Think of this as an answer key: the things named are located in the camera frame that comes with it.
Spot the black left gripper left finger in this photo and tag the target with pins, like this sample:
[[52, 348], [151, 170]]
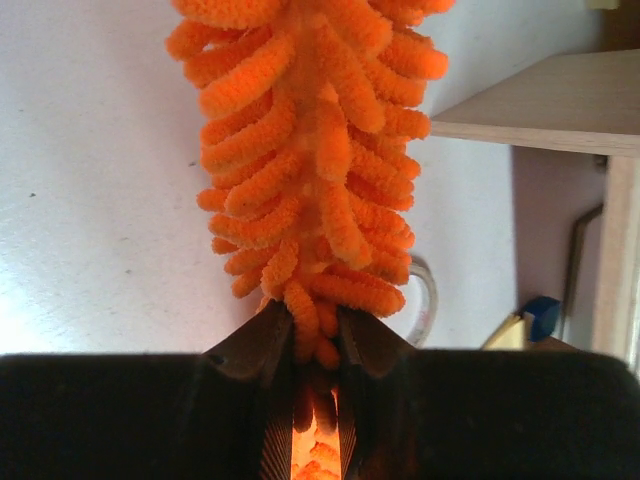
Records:
[[246, 400]]

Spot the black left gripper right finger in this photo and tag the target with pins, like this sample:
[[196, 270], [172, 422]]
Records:
[[382, 407]]

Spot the orange chenille duster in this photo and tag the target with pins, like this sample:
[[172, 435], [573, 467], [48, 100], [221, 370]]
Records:
[[309, 108]]

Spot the wooden bookshelf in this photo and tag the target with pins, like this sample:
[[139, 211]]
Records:
[[571, 123]]

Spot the clear tape roll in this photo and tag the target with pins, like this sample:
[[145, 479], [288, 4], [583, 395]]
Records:
[[429, 302]]

